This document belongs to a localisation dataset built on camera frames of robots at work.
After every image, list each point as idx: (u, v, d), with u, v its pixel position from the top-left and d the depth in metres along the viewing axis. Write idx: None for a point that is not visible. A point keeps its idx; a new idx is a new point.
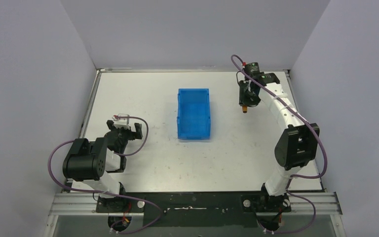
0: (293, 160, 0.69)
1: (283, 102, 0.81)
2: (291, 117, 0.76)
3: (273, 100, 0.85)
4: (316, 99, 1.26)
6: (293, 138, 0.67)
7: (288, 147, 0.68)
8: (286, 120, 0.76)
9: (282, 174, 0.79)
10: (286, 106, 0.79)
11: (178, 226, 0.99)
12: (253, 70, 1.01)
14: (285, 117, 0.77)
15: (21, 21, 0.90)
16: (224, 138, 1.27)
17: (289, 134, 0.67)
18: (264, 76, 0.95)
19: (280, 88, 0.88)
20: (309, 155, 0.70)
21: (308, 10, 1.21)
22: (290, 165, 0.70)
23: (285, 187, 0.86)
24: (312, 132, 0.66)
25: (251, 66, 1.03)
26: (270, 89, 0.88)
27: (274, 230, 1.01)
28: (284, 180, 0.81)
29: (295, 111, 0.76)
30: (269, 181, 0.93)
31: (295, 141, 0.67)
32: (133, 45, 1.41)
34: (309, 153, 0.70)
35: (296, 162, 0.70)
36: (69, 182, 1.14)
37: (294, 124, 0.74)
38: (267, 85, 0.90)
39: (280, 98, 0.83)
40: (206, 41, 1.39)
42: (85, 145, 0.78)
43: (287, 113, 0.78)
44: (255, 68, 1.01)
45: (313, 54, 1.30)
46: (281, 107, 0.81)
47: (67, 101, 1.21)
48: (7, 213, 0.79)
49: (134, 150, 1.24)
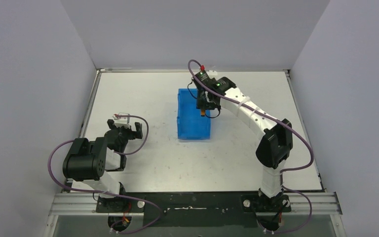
0: (277, 157, 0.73)
1: (250, 108, 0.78)
2: (263, 120, 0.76)
3: (238, 107, 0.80)
4: (316, 99, 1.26)
6: (273, 141, 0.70)
7: (271, 150, 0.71)
8: (259, 124, 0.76)
9: (271, 173, 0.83)
10: (254, 111, 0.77)
11: (178, 226, 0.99)
12: (205, 79, 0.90)
14: (257, 122, 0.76)
15: (21, 20, 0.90)
16: (224, 138, 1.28)
17: (269, 138, 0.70)
18: (218, 84, 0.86)
19: (239, 92, 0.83)
20: (288, 148, 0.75)
21: (308, 10, 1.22)
22: (276, 161, 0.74)
23: (280, 184, 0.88)
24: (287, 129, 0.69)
25: (201, 75, 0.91)
26: (231, 97, 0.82)
27: (274, 230, 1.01)
28: (277, 178, 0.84)
29: (264, 114, 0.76)
30: (263, 185, 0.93)
31: (275, 142, 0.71)
32: (133, 45, 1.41)
34: (288, 146, 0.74)
35: (280, 157, 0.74)
36: (70, 182, 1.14)
37: (268, 126, 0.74)
38: (226, 93, 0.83)
39: (245, 103, 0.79)
40: (206, 42, 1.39)
42: (85, 144, 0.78)
43: (257, 118, 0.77)
44: (205, 76, 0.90)
45: (313, 54, 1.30)
46: (249, 113, 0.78)
47: (67, 100, 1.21)
48: (6, 213, 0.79)
49: (135, 149, 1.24)
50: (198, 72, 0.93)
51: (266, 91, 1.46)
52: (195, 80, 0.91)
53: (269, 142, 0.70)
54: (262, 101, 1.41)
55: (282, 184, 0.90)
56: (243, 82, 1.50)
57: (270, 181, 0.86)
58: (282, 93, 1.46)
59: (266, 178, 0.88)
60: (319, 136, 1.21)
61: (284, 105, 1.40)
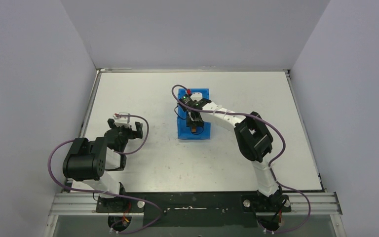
0: (259, 147, 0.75)
1: (221, 111, 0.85)
2: (234, 118, 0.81)
3: (213, 115, 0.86)
4: (316, 99, 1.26)
6: (245, 133, 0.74)
7: (247, 140, 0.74)
8: (231, 122, 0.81)
9: (263, 168, 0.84)
10: (225, 112, 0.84)
11: (178, 226, 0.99)
12: (188, 102, 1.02)
14: (230, 121, 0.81)
15: (21, 20, 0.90)
16: (224, 138, 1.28)
17: (241, 131, 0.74)
18: (197, 103, 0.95)
19: (214, 104, 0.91)
20: (268, 140, 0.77)
21: (309, 10, 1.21)
22: (259, 153, 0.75)
23: (274, 179, 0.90)
24: (256, 119, 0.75)
25: (184, 99, 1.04)
26: (207, 109, 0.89)
27: (274, 230, 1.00)
28: (268, 173, 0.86)
29: (233, 112, 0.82)
30: (260, 184, 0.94)
31: (249, 134, 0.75)
32: (133, 45, 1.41)
34: (268, 137, 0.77)
35: (263, 149, 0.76)
36: (70, 182, 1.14)
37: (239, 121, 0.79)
38: (203, 107, 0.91)
39: (217, 110, 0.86)
40: (206, 41, 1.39)
42: (85, 144, 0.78)
43: (229, 117, 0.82)
44: (188, 99, 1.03)
45: (313, 54, 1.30)
46: (221, 115, 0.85)
47: (67, 100, 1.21)
48: (7, 213, 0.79)
49: (135, 148, 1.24)
50: (182, 97, 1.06)
51: (266, 91, 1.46)
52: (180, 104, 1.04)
53: (242, 134, 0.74)
54: (262, 101, 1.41)
55: (276, 180, 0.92)
56: (243, 83, 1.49)
57: (263, 179, 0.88)
58: (282, 93, 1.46)
59: (259, 176, 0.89)
60: (319, 135, 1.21)
61: (284, 105, 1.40)
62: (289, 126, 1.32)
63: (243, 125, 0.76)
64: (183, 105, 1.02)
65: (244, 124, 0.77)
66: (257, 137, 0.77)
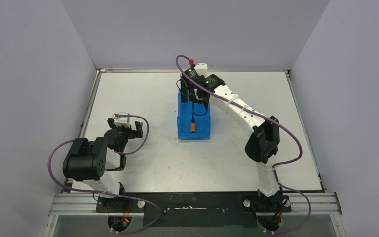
0: (265, 152, 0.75)
1: (239, 105, 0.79)
2: (251, 117, 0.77)
3: (228, 105, 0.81)
4: (316, 98, 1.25)
6: (261, 138, 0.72)
7: (260, 145, 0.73)
8: (248, 122, 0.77)
9: (266, 168, 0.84)
10: (243, 108, 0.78)
11: (178, 226, 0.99)
12: (194, 76, 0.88)
14: (246, 119, 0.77)
15: (20, 20, 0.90)
16: (224, 137, 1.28)
17: (257, 136, 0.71)
18: (207, 81, 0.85)
19: (228, 89, 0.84)
20: (276, 143, 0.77)
21: (309, 10, 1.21)
22: (265, 157, 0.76)
23: (276, 180, 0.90)
24: (275, 124, 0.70)
25: (189, 72, 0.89)
26: (220, 94, 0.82)
27: (274, 230, 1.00)
28: (271, 174, 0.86)
29: (252, 111, 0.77)
30: (261, 184, 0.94)
31: (264, 139, 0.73)
32: (133, 45, 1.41)
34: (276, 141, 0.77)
35: (269, 152, 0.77)
36: (69, 182, 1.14)
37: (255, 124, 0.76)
38: (215, 91, 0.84)
39: (234, 102, 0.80)
40: (206, 41, 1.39)
42: (85, 144, 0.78)
43: (246, 115, 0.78)
44: (194, 73, 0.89)
45: (313, 54, 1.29)
46: (238, 110, 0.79)
47: (67, 100, 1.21)
48: (6, 213, 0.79)
49: (135, 148, 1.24)
50: (187, 69, 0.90)
51: (265, 91, 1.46)
52: (184, 76, 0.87)
53: (257, 139, 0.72)
54: (262, 102, 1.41)
55: (278, 181, 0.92)
56: (243, 82, 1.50)
57: (265, 179, 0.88)
58: (282, 93, 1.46)
59: (262, 176, 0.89)
60: (319, 136, 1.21)
61: (284, 105, 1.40)
62: (289, 126, 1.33)
63: (261, 131, 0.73)
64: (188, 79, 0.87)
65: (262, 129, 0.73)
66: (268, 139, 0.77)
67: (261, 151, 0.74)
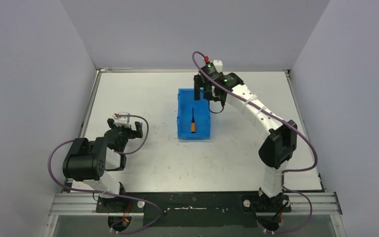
0: (280, 158, 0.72)
1: (256, 106, 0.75)
2: (269, 120, 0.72)
3: (245, 105, 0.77)
4: (317, 98, 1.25)
6: (277, 141, 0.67)
7: (275, 151, 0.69)
8: (265, 124, 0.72)
9: (275, 173, 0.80)
10: (260, 109, 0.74)
11: (177, 226, 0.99)
12: (212, 72, 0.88)
14: (263, 121, 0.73)
15: (20, 20, 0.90)
16: (224, 137, 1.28)
17: (273, 138, 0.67)
18: (226, 79, 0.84)
19: (246, 89, 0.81)
20: (291, 149, 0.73)
21: (309, 10, 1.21)
22: (279, 161, 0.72)
23: (281, 184, 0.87)
24: (292, 129, 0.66)
25: (208, 68, 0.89)
26: (238, 94, 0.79)
27: (274, 230, 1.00)
28: (279, 178, 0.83)
29: (271, 113, 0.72)
30: (264, 184, 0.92)
31: (280, 143, 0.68)
32: (133, 45, 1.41)
34: (292, 147, 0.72)
35: (283, 158, 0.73)
36: (69, 182, 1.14)
37: (273, 127, 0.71)
38: (233, 89, 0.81)
39: (251, 102, 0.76)
40: (206, 41, 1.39)
42: (85, 144, 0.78)
43: (264, 117, 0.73)
44: (213, 69, 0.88)
45: (313, 54, 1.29)
46: (255, 111, 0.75)
47: (67, 100, 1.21)
48: (6, 213, 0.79)
49: (135, 148, 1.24)
50: (206, 65, 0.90)
51: (265, 91, 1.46)
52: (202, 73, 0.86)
53: (273, 142, 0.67)
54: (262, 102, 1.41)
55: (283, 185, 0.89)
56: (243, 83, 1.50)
57: (271, 181, 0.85)
58: (282, 93, 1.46)
59: (268, 177, 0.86)
60: (318, 136, 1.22)
61: (283, 105, 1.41)
62: None
63: (277, 134, 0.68)
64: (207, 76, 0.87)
65: (279, 132, 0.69)
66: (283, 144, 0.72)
67: (276, 157, 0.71)
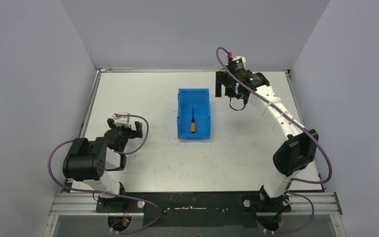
0: (294, 167, 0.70)
1: (278, 110, 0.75)
2: (289, 125, 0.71)
3: (267, 106, 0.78)
4: (317, 98, 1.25)
6: (294, 149, 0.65)
7: (290, 159, 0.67)
8: (284, 129, 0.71)
9: (283, 179, 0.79)
10: (282, 113, 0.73)
11: (178, 226, 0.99)
12: (239, 68, 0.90)
14: (283, 126, 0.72)
15: (20, 20, 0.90)
16: (224, 138, 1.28)
17: (290, 145, 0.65)
18: (252, 78, 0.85)
19: (271, 91, 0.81)
20: (307, 160, 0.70)
21: (309, 10, 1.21)
22: (291, 170, 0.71)
23: (285, 188, 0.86)
24: (313, 140, 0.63)
25: (236, 64, 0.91)
26: (261, 94, 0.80)
27: (274, 230, 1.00)
28: (284, 184, 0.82)
29: (292, 119, 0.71)
30: (268, 183, 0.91)
31: (296, 151, 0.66)
32: (133, 45, 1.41)
34: (309, 158, 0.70)
35: (297, 167, 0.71)
36: (69, 182, 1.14)
37: (292, 133, 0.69)
38: (257, 89, 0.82)
39: (274, 104, 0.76)
40: (206, 41, 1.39)
42: (85, 144, 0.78)
43: (284, 122, 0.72)
44: (241, 66, 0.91)
45: (314, 54, 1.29)
46: (277, 114, 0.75)
47: (67, 100, 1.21)
48: (6, 213, 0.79)
49: (135, 148, 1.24)
50: (234, 60, 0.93)
51: None
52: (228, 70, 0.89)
53: (289, 148, 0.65)
54: None
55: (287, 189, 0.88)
56: None
57: (277, 184, 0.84)
58: (282, 93, 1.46)
59: (275, 179, 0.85)
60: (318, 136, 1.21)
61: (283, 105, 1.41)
62: None
63: (295, 140, 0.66)
64: (234, 71, 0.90)
65: (297, 139, 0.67)
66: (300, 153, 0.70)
67: (290, 166, 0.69)
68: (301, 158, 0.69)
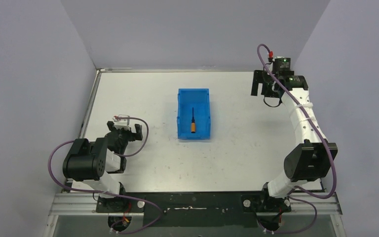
0: (301, 174, 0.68)
1: (305, 114, 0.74)
2: (311, 132, 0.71)
3: (295, 108, 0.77)
4: (316, 98, 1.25)
6: (305, 153, 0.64)
7: (298, 163, 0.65)
8: (304, 133, 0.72)
9: (287, 183, 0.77)
10: (308, 118, 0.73)
11: (178, 226, 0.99)
12: (282, 67, 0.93)
14: (304, 130, 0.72)
15: (20, 20, 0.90)
16: (225, 138, 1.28)
17: (303, 148, 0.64)
18: (292, 78, 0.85)
19: (306, 95, 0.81)
20: (317, 174, 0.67)
21: (309, 10, 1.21)
22: (297, 177, 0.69)
23: (287, 192, 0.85)
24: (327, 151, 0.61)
25: (281, 62, 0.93)
26: (294, 95, 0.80)
27: (274, 230, 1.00)
28: (287, 188, 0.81)
29: (316, 126, 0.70)
30: (272, 183, 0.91)
31: (307, 157, 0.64)
32: (133, 45, 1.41)
34: (320, 172, 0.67)
35: (304, 177, 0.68)
36: (69, 182, 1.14)
37: (312, 139, 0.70)
38: (293, 89, 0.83)
39: (303, 107, 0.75)
40: (206, 41, 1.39)
42: (85, 145, 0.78)
43: (307, 126, 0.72)
44: (284, 65, 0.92)
45: (314, 54, 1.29)
46: (302, 118, 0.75)
47: (67, 100, 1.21)
48: (6, 213, 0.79)
49: (134, 151, 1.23)
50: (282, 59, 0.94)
51: None
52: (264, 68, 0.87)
53: (301, 151, 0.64)
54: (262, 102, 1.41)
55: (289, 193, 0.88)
56: (243, 83, 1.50)
57: (280, 186, 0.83)
58: None
59: (279, 180, 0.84)
60: None
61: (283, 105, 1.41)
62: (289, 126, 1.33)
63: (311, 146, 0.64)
64: (278, 69, 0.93)
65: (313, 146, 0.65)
66: (312, 163, 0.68)
67: (298, 172, 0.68)
68: (310, 169, 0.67)
